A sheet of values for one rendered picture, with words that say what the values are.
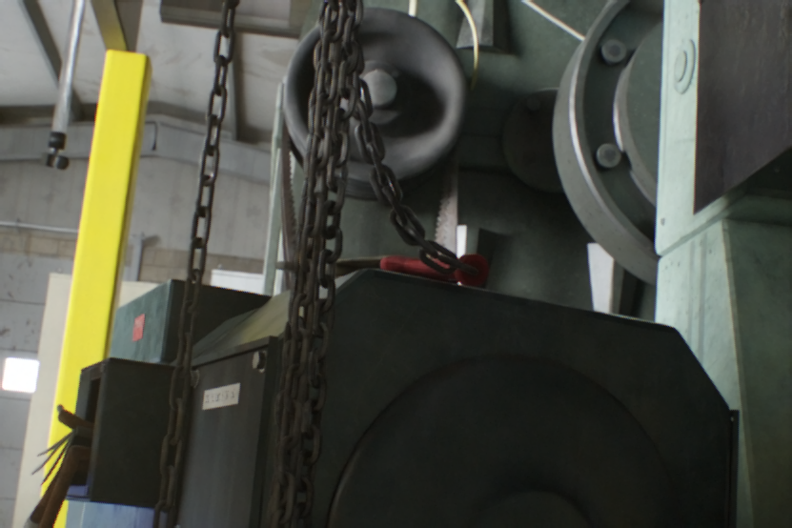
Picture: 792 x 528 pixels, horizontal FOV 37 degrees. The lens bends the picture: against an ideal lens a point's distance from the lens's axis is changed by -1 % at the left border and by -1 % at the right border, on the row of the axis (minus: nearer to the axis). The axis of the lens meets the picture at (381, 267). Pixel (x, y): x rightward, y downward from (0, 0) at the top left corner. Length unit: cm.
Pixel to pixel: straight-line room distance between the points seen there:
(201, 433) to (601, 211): 87
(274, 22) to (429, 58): 117
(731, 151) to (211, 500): 70
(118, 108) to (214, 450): 194
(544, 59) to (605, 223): 41
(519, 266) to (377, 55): 41
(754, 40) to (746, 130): 10
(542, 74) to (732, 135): 75
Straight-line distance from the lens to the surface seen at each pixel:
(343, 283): 93
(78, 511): 152
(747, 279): 146
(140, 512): 122
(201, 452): 103
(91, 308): 275
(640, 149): 174
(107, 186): 281
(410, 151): 183
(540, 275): 196
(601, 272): 197
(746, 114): 133
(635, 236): 174
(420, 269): 98
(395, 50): 188
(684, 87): 166
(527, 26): 209
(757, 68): 132
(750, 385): 139
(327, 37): 84
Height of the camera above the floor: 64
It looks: 13 degrees up
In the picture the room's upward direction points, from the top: 5 degrees clockwise
